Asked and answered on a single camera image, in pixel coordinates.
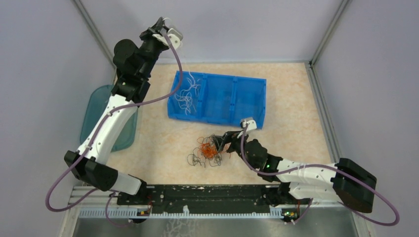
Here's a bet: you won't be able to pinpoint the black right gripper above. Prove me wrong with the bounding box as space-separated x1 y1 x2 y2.
212 129 256 170

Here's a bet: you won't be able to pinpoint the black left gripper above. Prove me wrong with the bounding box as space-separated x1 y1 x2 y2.
139 17 166 79

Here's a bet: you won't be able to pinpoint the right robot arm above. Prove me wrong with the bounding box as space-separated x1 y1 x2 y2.
211 131 377 213

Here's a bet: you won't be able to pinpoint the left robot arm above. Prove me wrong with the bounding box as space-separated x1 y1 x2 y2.
64 17 170 204

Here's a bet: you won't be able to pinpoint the blue plastic compartment bin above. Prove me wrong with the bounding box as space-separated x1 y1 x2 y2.
167 72 267 129

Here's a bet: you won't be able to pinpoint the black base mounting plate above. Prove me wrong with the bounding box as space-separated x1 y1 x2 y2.
117 184 297 214

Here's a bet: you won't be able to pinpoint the teal plastic basin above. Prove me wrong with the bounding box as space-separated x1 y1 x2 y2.
80 85 138 152

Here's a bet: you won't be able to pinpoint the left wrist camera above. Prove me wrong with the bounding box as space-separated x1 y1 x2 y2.
159 28 183 50

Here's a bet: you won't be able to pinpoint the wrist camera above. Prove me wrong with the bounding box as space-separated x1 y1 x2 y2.
240 117 257 132
159 28 183 50

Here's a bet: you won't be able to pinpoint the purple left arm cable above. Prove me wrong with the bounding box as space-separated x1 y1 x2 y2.
45 33 184 228

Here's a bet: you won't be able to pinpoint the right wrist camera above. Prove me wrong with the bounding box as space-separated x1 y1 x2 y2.
240 117 257 132

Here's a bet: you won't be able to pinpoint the white cables in bin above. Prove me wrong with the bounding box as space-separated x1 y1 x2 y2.
174 72 202 116

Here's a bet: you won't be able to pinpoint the aluminium frame rail left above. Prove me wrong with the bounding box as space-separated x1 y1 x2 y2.
71 0 117 70

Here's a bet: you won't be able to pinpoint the aluminium frame rail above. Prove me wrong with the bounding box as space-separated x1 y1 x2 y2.
71 0 117 70
304 0 352 162

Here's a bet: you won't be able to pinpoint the aluminium frame rail right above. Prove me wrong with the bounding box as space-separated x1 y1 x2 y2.
304 0 352 162

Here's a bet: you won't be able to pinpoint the white slotted cable duct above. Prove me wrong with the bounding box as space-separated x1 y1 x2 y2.
78 206 286 219

